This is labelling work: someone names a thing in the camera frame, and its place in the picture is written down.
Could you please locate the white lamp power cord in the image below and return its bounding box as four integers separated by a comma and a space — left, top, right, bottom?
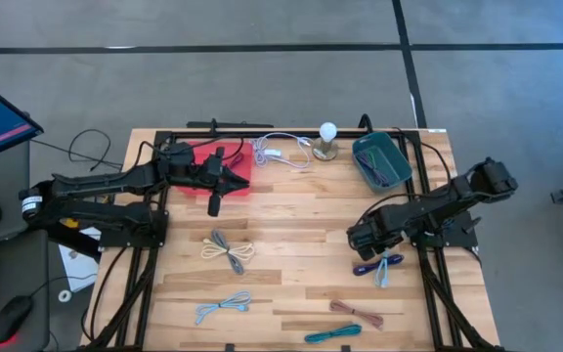
250, 131, 315, 171

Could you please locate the black floor cable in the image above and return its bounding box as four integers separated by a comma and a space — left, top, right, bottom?
30, 127, 124, 172

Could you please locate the cream USB cable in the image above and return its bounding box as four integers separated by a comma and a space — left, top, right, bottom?
199, 238, 256, 262

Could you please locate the brass lamp with white bulb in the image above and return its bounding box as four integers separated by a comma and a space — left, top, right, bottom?
311, 121, 340, 162

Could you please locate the teal plastic bin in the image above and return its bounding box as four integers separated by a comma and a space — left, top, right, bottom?
351, 131, 413, 194

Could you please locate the teal USB cable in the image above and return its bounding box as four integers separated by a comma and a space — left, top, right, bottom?
303, 323, 364, 344

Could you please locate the white paper sheet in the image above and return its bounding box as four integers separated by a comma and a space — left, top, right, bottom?
58, 227, 102, 293

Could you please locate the grey zigzag USB cable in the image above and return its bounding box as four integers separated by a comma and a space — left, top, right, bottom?
211, 229, 246, 276

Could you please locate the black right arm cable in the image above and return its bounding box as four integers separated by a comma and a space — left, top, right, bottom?
391, 126, 454, 197

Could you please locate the brown USB cable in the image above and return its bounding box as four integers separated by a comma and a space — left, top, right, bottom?
328, 299, 385, 330

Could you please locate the grey side desk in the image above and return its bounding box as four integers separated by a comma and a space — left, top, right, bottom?
0, 139, 51, 352

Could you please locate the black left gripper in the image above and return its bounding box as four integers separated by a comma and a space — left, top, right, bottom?
191, 145, 251, 218

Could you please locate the black aluminium table frame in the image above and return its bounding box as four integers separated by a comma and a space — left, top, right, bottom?
80, 116, 502, 352

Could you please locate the red plastic bin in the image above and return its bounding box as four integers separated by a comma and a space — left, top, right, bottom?
174, 140, 255, 198

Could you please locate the black computer mouse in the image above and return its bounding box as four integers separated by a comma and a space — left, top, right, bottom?
0, 294, 34, 345

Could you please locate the navy USB cable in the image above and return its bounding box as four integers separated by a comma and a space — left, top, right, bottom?
352, 253, 405, 278

